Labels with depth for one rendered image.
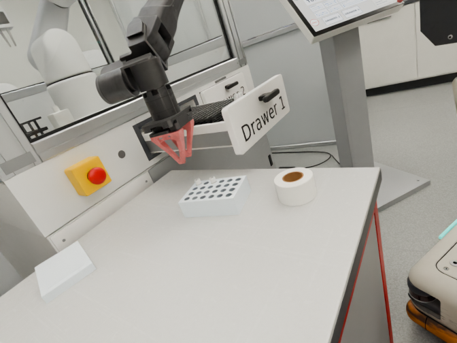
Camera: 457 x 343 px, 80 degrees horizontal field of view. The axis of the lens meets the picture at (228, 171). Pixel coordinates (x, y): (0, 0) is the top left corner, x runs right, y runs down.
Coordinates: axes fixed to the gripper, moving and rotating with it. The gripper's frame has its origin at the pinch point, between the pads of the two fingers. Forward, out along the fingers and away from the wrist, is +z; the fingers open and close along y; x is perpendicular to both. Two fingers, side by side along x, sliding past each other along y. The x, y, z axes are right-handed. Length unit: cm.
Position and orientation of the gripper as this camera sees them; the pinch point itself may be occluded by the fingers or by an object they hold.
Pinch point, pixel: (184, 156)
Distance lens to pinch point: 58.3
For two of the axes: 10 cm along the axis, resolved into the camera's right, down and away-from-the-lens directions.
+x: 9.1, -1.6, -3.8
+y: -2.6, 4.8, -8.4
